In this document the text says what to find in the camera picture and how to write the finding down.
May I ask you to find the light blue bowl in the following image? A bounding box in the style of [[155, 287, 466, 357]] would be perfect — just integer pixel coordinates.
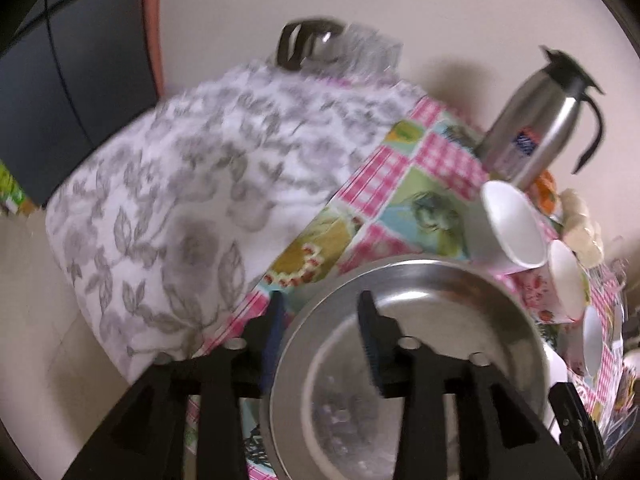
[[565, 306, 603, 378]]

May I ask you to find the strawberry pattern bowl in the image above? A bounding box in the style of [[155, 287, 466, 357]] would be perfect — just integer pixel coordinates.
[[515, 240, 590, 325]]

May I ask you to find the stainless steel round plate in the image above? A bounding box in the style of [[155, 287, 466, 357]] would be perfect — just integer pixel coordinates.
[[260, 257, 549, 479]]

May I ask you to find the white square bowl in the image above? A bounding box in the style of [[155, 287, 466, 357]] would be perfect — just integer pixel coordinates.
[[462, 181, 547, 275]]

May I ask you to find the bag of steamed buns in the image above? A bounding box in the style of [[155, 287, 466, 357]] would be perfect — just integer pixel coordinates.
[[560, 188, 604, 269]]

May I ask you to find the grey floral table cover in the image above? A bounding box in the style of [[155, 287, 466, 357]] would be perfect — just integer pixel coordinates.
[[46, 62, 423, 382]]

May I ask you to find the orange snack packet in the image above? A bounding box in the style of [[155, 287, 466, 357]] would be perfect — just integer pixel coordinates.
[[526, 170, 558, 217]]

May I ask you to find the checkered picture tablecloth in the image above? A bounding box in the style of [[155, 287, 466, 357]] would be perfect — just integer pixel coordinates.
[[206, 98, 630, 431]]

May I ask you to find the stainless steel thermos jug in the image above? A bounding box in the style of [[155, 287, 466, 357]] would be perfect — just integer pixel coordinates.
[[475, 47, 605, 191]]

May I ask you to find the small glass cup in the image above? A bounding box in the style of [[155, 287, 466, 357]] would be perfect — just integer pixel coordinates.
[[344, 23, 402, 76]]

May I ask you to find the glass teapot black handle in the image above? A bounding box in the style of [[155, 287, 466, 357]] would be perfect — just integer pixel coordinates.
[[276, 18, 346, 72]]

